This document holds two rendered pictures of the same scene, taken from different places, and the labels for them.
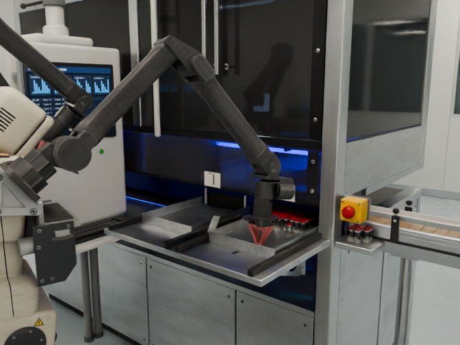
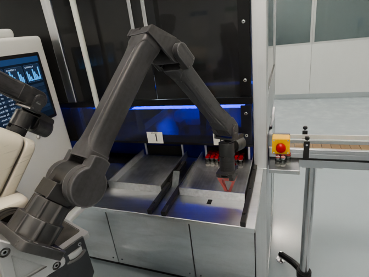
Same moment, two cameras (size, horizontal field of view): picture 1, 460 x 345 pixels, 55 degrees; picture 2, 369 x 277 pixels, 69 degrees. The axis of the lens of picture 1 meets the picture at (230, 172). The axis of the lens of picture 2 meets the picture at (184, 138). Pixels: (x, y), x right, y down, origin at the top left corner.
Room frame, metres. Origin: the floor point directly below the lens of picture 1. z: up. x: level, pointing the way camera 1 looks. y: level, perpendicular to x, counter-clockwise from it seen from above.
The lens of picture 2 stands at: (0.50, 0.30, 1.49)
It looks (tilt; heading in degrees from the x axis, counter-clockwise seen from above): 21 degrees down; 343
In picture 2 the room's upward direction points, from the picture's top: 7 degrees counter-clockwise
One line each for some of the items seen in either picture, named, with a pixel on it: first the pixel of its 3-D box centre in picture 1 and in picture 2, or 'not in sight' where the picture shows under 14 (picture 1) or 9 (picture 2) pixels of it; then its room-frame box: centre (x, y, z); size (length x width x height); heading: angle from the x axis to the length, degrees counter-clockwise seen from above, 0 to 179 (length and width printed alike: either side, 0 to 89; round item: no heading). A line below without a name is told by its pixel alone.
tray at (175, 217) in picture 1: (197, 213); (151, 167); (1.66, 0.13, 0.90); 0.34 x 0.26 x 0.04; 141
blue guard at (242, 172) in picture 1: (133, 151); (72, 123); (2.05, 0.46, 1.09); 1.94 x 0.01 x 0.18; 51
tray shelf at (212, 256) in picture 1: (219, 233); (179, 183); (1.50, 0.04, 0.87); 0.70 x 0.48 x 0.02; 51
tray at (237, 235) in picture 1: (270, 231); (219, 172); (1.45, -0.14, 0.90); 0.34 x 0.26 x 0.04; 141
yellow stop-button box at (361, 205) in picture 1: (354, 209); (280, 143); (1.38, -0.41, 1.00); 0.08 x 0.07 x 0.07; 141
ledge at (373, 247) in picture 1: (361, 243); (284, 164); (1.41, -0.44, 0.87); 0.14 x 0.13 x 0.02; 141
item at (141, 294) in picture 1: (205, 251); (136, 179); (2.43, 0.15, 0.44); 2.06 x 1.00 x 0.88; 51
